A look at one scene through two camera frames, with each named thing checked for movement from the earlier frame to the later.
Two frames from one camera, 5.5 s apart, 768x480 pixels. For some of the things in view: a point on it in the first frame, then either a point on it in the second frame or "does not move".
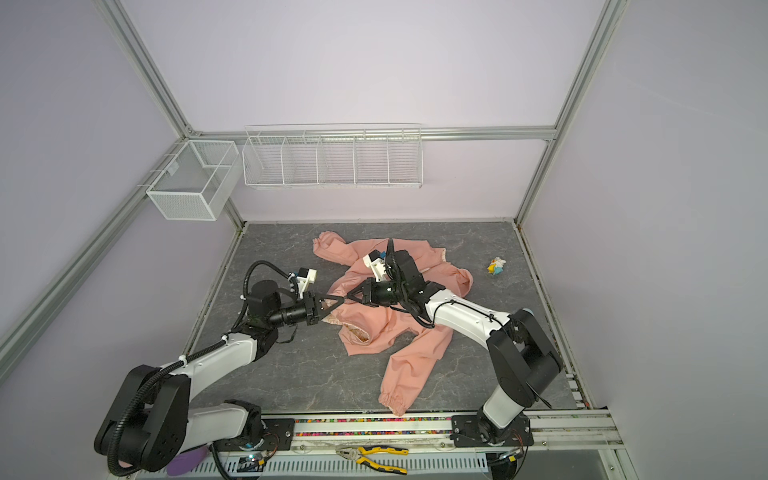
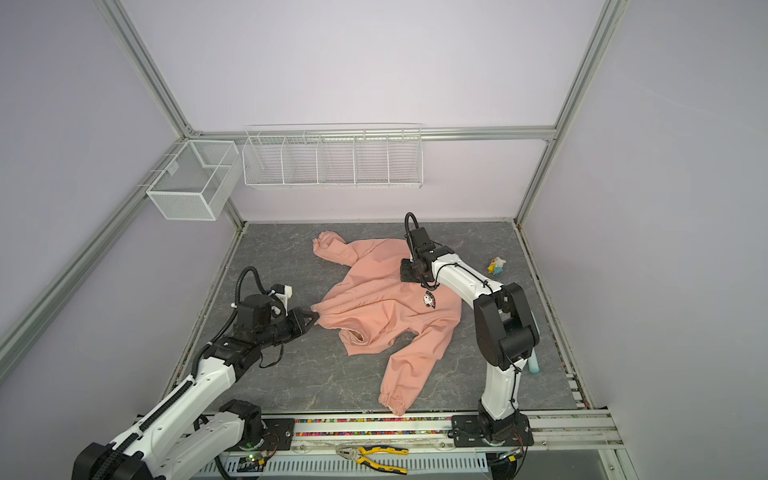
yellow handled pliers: x=356 y=454 does not move
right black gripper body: x=388 y=294 → x=410 y=271
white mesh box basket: x=197 y=181 does not move
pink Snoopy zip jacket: x=366 y=328 does not move
